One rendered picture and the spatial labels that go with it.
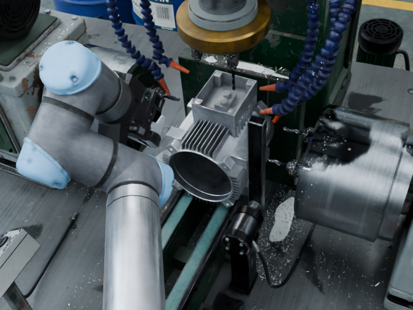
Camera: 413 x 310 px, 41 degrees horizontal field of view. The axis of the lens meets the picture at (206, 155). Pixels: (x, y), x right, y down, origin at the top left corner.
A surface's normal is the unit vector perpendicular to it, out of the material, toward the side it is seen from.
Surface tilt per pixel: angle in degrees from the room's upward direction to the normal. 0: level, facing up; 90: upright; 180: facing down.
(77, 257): 0
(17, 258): 53
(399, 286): 90
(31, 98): 90
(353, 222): 88
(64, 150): 59
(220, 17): 0
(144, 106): 30
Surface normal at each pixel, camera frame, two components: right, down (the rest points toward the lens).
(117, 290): -0.48, -0.60
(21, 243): 0.69, -0.18
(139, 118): -0.26, -0.24
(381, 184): -0.33, -0.01
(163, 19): -0.35, 0.71
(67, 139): 0.55, 0.05
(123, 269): -0.25, -0.69
